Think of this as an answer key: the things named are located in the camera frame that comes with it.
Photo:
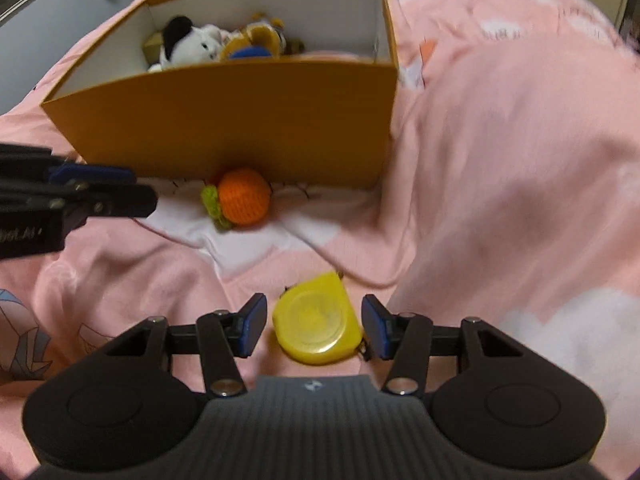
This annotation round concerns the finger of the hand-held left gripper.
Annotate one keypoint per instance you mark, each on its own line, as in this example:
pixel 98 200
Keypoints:
pixel 95 174
pixel 115 201

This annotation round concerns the yellow tape measure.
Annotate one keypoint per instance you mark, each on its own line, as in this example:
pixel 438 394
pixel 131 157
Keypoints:
pixel 315 325

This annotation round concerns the orange cardboard storage box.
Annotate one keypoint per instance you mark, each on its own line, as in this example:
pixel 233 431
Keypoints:
pixel 240 120

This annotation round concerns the pink cloud print blanket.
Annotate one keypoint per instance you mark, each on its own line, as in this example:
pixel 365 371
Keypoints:
pixel 500 185

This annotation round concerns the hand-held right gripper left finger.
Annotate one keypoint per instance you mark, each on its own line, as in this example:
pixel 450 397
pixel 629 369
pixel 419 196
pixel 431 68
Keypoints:
pixel 252 325

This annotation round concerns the black and white plush dog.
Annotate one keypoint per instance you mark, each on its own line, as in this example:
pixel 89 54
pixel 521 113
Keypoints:
pixel 187 45

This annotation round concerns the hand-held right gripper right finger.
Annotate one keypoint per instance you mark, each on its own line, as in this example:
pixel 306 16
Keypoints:
pixel 376 327

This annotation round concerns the blue round toy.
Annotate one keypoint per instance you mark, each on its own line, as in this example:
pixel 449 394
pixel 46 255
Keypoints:
pixel 251 52

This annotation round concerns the orange crochet tangerine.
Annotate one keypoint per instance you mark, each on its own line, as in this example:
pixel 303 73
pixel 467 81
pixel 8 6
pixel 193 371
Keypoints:
pixel 242 197

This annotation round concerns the small brown cardboard box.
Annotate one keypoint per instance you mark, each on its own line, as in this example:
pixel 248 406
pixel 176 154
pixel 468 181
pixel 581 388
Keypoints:
pixel 152 46

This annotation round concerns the yellow orange plush toy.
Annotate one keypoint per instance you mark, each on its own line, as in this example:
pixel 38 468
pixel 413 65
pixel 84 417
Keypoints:
pixel 260 32

